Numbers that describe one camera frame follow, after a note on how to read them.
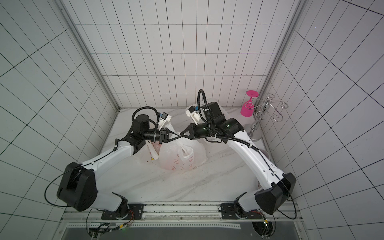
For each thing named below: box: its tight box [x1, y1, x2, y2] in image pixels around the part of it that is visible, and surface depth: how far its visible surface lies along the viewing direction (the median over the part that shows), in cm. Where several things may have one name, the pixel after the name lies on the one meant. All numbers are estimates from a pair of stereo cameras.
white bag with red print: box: [159, 137, 208, 171], surface depth 75 cm
